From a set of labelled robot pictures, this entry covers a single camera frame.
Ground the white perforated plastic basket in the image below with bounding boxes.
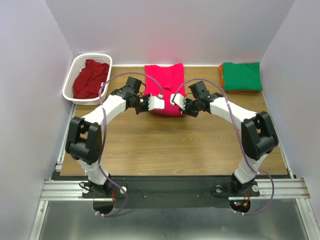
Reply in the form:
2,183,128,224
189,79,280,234
62,53,113,106

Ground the aluminium frame rail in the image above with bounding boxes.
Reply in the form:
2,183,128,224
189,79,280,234
29,102,86,240

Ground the folded orange t shirt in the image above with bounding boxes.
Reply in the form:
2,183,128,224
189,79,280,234
218,63,262,95

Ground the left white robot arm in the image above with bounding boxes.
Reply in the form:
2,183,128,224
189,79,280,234
65,76,150,197

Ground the dark red t shirt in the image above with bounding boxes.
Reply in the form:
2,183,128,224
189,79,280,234
73,59,110,99

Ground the bright pink t shirt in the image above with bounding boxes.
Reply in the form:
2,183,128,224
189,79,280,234
144,63,185,117

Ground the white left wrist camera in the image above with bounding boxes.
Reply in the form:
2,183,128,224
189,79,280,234
148,95,165,111

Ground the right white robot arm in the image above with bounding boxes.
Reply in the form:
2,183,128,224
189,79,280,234
170,78,279,195

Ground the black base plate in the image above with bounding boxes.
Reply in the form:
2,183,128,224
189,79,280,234
79,175,260,214

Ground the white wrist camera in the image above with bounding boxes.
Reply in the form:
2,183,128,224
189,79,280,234
170,93,186,111
148,95,165,111

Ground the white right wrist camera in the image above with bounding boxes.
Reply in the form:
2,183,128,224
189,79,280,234
170,93,186,111

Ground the folded green t shirt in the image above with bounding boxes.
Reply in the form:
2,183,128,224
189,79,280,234
221,61,263,93

